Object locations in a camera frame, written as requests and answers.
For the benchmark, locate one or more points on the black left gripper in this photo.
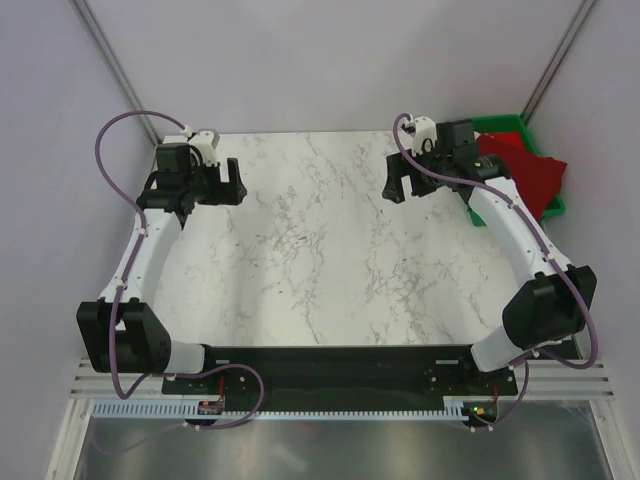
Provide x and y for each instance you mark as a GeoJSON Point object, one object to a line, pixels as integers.
{"type": "Point", "coordinates": [231, 193]}

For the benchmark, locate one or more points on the light blue cable duct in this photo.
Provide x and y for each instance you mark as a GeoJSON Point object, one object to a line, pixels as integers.
{"type": "Point", "coordinates": [194, 409]}

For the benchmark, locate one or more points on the right aluminium frame post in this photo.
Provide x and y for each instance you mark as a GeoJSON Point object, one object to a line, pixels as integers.
{"type": "Point", "coordinates": [561, 52]}

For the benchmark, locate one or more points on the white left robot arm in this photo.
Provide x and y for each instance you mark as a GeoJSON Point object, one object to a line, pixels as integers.
{"type": "Point", "coordinates": [120, 330]}

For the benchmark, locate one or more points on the dark red t shirt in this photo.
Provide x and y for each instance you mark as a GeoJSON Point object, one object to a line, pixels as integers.
{"type": "Point", "coordinates": [538, 178]}

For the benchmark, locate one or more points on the left aluminium frame post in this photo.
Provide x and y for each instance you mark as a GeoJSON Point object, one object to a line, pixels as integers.
{"type": "Point", "coordinates": [89, 21]}

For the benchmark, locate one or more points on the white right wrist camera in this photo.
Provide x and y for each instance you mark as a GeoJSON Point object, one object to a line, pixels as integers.
{"type": "Point", "coordinates": [423, 132]}

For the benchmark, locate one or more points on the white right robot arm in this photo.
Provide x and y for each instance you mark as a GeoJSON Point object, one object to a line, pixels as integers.
{"type": "Point", "coordinates": [550, 312]}

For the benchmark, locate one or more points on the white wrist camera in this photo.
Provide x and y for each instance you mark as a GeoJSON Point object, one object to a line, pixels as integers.
{"type": "Point", "coordinates": [205, 142]}
{"type": "Point", "coordinates": [423, 132]}

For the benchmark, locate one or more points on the aluminium front rail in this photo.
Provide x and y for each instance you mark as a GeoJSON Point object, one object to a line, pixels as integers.
{"type": "Point", "coordinates": [548, 381]}

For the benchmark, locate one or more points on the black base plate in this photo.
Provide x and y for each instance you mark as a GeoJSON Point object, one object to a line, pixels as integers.
{"type": "Point", "coordinates": [355, 377]}

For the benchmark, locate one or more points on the green plastic bin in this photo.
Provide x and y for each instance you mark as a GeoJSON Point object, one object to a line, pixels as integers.
{"type": "Point", "coordinates": [507, 123]}

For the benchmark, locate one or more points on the aluminium frame post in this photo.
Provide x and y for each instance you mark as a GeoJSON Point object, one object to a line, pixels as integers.
{"type": "Point", "coordinates": [561, 52]}
{"type": "Point", "coordinates": [89, 21]}

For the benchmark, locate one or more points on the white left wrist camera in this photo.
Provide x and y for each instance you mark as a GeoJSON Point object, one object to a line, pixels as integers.
{"type": "Point", "coordinates": [205, 142]}

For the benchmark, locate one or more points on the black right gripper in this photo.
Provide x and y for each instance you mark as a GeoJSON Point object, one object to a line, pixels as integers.
{"type": "Point", "coordinates": [393, 189]}

